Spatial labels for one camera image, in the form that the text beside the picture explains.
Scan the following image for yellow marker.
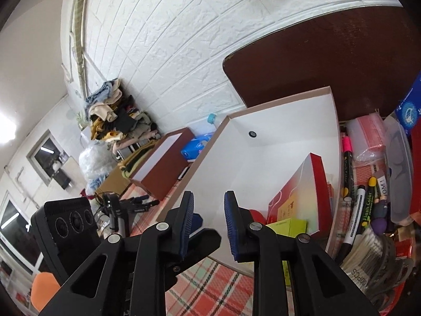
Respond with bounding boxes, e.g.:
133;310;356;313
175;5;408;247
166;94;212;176
361;176;378;228

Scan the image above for blue toothpaste box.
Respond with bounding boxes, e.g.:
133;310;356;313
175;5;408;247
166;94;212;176
394;72;421;136

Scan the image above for black and white marker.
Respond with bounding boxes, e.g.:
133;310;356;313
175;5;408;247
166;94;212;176
341;184;366;258

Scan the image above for brown box with white lid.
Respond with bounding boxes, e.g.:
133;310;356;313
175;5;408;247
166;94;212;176
128;127;195;199

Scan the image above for pink packet in clear bag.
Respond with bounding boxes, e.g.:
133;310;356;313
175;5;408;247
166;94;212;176
345;113;388;159

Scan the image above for blue tissue pack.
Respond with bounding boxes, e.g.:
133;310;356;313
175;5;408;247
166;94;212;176
180;132;217;162

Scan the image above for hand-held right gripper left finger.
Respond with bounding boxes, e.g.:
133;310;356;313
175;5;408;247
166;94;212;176
39;191;195;316

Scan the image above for black tripod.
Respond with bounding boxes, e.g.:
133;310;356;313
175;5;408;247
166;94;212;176
95;192;161;235

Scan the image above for clear plastic bag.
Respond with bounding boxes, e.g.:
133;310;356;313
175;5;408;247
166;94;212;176
78;144;110;185

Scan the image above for pink marker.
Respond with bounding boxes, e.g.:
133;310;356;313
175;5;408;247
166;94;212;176
341;134;353;199

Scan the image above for brown storage box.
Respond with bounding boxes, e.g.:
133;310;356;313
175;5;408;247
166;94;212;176
154;86;343;278

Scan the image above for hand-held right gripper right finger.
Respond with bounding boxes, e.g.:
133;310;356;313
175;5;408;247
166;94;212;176
224;190;381;316

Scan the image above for clear plastic case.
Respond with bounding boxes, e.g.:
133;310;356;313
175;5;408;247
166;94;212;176
382;115;415;226

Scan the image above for bag of cotton swabs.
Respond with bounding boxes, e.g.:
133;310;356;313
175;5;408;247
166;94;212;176
340;226;393;284

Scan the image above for dark brown headboard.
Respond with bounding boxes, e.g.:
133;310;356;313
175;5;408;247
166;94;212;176
223;5;421;123

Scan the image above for window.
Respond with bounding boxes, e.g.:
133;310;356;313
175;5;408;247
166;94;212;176
27;131;67;185

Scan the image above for red plaid blanket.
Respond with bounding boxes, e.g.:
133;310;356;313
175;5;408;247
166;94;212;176
123;163;390;316

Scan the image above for brown hair bands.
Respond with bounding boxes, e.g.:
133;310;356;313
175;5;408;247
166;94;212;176
368;236;415;312

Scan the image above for yellow-green small box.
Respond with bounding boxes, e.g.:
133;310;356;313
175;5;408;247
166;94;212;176
265;219;309;238

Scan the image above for red gift box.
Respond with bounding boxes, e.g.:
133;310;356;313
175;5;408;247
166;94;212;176
266;153;333;238

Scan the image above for pile of clothes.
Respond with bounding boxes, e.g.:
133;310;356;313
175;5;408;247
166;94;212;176
84;78;162;146

